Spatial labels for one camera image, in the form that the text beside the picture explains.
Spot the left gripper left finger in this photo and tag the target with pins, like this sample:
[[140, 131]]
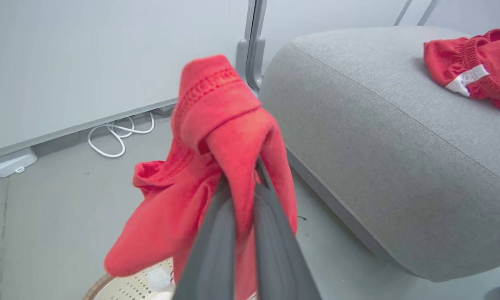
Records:
[[216, 250]]

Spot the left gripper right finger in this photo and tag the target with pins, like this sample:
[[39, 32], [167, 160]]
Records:
[[279, 258]]

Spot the plain red garment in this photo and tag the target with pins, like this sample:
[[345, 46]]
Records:
[[216, 125]]

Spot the red shorts with white stripe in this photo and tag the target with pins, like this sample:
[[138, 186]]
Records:
[[479, 62]]

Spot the grey fabric sofa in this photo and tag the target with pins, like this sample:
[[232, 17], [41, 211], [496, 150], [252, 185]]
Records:
[[379, 158]]

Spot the small black curved scrap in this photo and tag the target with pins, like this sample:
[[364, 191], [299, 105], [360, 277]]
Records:
[[302, 218]]

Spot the beige plastic laundry basket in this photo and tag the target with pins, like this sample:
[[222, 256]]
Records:
[[124, 287]]

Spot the grey upright partition foot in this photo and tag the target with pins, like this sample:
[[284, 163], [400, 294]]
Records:
[[242, 58], [256, 66]]

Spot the white power adapter box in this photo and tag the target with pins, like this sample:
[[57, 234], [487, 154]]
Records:
[[12, 163]]

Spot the large white partition panel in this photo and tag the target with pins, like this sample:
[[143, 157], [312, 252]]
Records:
[[87, 62]]

